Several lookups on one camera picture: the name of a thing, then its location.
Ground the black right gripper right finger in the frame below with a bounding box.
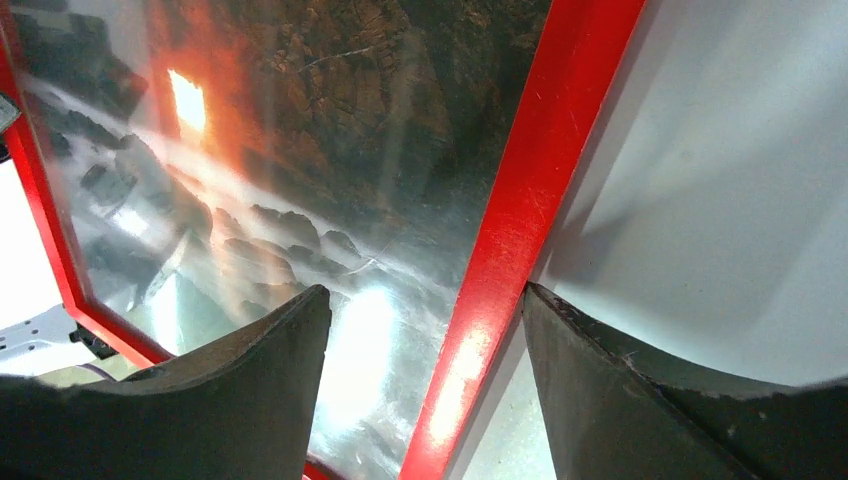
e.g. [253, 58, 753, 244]
[521, 283, 847, 479]

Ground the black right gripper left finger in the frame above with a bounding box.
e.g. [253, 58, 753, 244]
[1, 285, 332, 479]

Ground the sunset photo print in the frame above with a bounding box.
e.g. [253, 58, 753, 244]
[1, 1, 551, 479]

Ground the orange wooden picture frame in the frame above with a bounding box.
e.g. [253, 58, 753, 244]
[1, 1, 645, 479]

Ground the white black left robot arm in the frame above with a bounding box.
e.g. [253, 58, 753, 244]
[1, 305, 117, 377]

